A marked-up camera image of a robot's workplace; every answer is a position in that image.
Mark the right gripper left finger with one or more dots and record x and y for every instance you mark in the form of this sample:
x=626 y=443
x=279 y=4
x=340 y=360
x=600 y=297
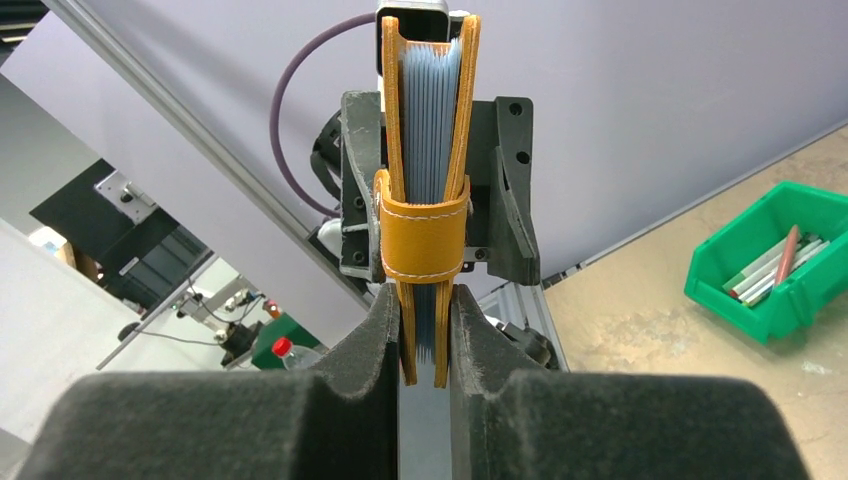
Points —
x=337 y=419

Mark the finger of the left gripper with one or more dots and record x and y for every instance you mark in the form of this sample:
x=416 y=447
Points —
x=500 y=231
x=361 y=152

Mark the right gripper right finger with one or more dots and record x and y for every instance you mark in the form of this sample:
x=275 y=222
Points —
x=511 y=418

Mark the yellow leather card holder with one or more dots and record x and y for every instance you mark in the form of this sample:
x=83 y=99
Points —
x=423 y=194

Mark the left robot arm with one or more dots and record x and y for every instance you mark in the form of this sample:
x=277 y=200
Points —
x=523 y=317

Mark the red capped plastic bottle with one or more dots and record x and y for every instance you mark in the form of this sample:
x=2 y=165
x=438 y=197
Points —
x=294 y=356

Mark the background equipment stand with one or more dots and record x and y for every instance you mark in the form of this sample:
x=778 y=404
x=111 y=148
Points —
x=146 y=259

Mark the grey tubes in bin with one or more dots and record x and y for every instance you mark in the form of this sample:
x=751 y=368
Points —
x=754 y=282

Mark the brown pencil in bin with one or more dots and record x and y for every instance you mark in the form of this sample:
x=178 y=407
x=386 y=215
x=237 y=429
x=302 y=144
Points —
x=788 y=255

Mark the green plastic bin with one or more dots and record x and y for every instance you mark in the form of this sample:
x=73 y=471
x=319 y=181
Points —
x=795 y=302

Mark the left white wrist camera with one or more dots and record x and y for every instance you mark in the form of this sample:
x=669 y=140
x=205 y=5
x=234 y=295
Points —
x=420 y=20

